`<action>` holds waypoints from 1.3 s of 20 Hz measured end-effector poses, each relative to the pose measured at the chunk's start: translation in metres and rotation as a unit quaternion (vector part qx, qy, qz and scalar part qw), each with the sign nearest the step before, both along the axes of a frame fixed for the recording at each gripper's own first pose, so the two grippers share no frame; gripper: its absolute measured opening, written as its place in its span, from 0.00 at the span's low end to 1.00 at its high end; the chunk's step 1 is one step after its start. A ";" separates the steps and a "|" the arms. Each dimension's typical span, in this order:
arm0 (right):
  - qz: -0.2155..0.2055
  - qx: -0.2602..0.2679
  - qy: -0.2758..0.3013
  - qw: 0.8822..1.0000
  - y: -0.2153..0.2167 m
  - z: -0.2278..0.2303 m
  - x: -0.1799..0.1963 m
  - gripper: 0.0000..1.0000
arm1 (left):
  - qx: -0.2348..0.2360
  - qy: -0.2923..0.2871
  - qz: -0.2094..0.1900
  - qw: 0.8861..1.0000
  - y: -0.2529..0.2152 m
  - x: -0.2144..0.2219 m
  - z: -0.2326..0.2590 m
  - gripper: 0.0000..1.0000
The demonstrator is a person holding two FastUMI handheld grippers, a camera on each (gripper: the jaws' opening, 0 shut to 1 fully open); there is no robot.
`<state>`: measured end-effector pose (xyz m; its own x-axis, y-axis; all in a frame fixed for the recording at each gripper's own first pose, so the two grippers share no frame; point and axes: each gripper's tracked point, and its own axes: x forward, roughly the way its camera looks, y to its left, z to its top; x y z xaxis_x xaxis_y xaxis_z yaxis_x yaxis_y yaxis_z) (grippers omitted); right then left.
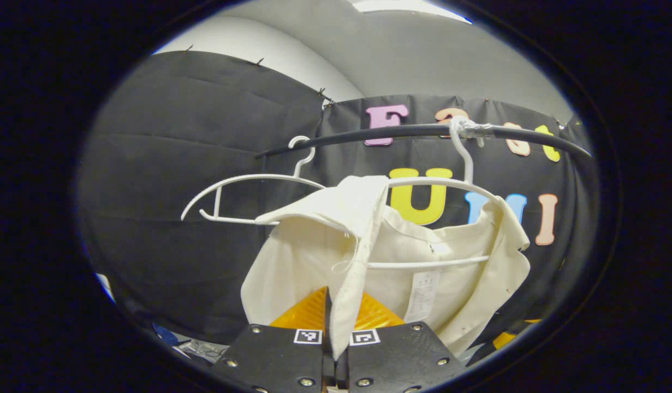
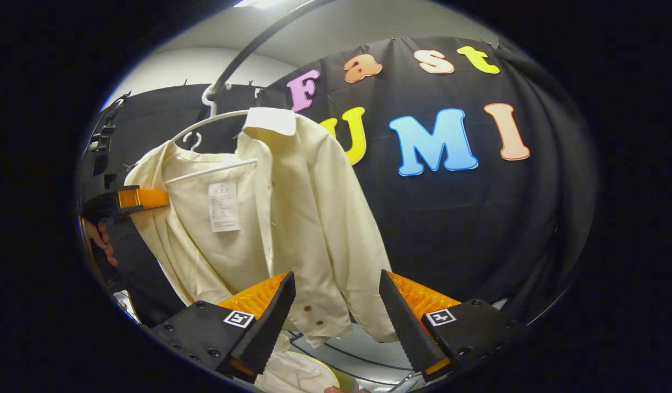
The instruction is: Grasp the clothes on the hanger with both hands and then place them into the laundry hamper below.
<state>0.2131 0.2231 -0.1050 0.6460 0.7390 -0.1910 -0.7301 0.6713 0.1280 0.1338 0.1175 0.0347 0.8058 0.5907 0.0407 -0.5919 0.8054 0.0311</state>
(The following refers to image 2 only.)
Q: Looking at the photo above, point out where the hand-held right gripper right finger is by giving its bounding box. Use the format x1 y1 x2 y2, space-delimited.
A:
378 269 527 383

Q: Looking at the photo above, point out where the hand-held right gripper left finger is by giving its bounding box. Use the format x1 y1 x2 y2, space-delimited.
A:
150 271 296 383

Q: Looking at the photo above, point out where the black backdrop cloth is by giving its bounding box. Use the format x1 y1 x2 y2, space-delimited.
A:
79 35 598 339

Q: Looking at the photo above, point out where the grey metal base plate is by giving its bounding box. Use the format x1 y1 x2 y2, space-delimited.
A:
289 322 424 391

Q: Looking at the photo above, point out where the cream button shirt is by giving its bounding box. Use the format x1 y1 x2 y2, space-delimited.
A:
124 107 399 350

